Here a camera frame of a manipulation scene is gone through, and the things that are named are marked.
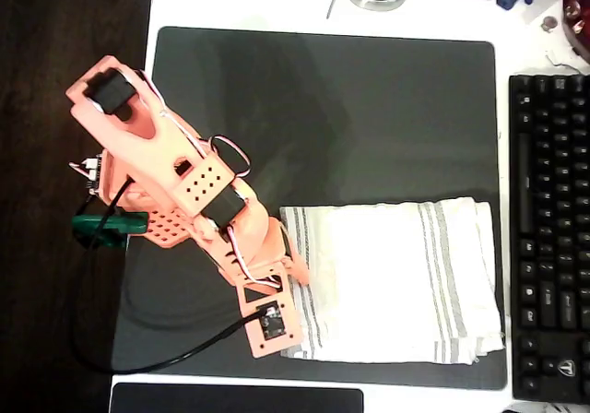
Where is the controller board with wires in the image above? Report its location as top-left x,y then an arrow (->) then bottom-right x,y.
68,153 -> 106,197

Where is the black desk mat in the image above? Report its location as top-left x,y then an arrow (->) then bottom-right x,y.
112,26 -> 508,392

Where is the black keyboard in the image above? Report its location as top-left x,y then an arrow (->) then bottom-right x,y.
508,74 -> 590,405

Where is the red bowl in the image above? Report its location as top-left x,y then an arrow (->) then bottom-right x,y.
560,0 -> 590,62

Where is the orange square camera mount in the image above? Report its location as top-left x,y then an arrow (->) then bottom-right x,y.
235,272 -> 304,359

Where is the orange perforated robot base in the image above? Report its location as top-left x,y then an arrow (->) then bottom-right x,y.
99,149 -> 207,251

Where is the white striped towel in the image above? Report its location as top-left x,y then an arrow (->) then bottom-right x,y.
278,195 -> 506,366

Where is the white paper scrap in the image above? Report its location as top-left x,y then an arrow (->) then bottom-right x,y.
546,46 -> 583,71

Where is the green clamp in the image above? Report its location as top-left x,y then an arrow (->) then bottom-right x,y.
71,209 -> 149,251

